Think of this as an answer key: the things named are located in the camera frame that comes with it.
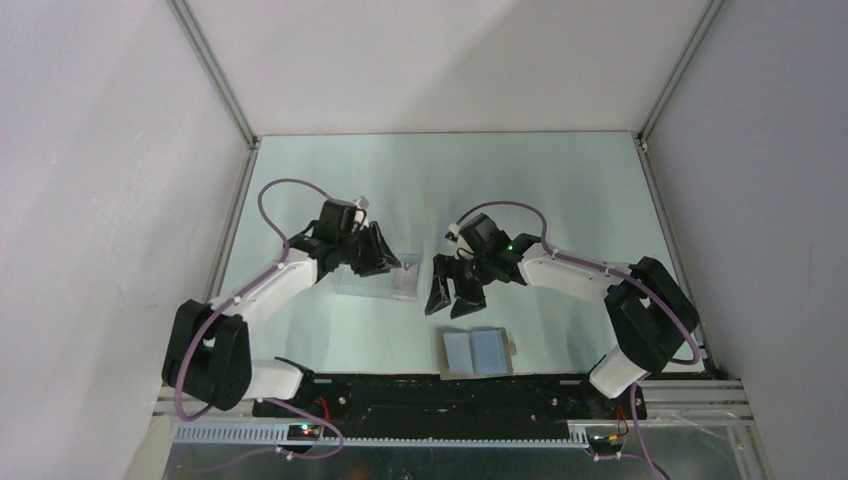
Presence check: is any purple cable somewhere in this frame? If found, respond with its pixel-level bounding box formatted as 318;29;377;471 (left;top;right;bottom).
455;199;704;480
173;178;346;462

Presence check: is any beige chair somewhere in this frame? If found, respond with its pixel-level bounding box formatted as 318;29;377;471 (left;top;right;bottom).
123;416;176;480

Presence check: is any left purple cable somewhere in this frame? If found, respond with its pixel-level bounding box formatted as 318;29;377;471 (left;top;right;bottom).
173;178;346;462

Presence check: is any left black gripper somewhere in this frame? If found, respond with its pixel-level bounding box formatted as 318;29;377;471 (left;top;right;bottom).
337;221;401;277

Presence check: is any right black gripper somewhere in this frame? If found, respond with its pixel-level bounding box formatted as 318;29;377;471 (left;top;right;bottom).
425;252;496;319

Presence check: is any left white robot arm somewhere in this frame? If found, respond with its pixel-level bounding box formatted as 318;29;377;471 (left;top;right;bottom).
162;197;401;417

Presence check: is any clear plastic card box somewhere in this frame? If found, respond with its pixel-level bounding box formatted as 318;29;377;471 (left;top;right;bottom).
334;253;422;301

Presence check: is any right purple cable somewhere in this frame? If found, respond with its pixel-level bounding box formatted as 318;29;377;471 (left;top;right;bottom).
455;199;704;480

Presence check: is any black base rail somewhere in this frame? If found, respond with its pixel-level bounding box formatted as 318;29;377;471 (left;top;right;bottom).
290;374;647;441

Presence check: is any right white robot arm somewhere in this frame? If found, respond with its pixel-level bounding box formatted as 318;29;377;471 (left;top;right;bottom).
424;213;700;418

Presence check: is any grey felt card holder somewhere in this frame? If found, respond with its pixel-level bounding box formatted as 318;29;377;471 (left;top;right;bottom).
436;327;517;381

